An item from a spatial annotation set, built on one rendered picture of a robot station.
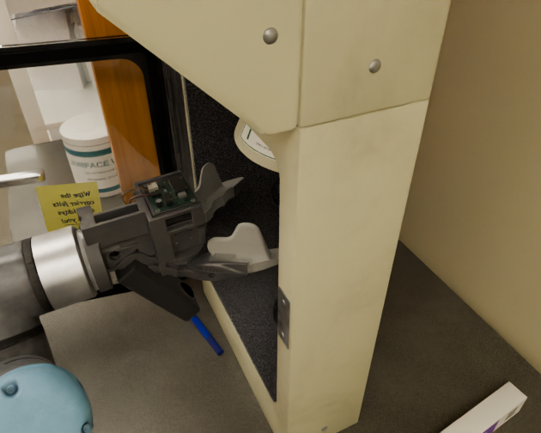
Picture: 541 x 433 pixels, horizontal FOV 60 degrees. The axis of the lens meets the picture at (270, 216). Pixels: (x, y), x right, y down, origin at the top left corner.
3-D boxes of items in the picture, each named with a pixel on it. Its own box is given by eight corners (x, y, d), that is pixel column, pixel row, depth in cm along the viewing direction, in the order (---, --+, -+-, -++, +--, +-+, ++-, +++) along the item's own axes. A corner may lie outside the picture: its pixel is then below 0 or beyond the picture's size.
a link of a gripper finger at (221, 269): (243, 274, 46) (159, 265, 48) (245, 285, 47) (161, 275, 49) (253, 242, 50) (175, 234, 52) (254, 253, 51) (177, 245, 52)
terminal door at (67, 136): (193, 278, 79) (157, 33, 54) (-6, 319, 72) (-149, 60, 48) (192, 276, 80) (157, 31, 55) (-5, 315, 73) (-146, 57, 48)
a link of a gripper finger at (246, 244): (294, 236, 44) (199, 227, 45) (294, 280, 48) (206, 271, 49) (299, 216, 46) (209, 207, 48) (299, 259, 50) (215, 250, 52)
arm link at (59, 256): (61, 325, 46) (52, 271, 52) (108, 308, 47) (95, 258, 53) (33, 271, 41) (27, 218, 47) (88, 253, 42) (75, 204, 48)
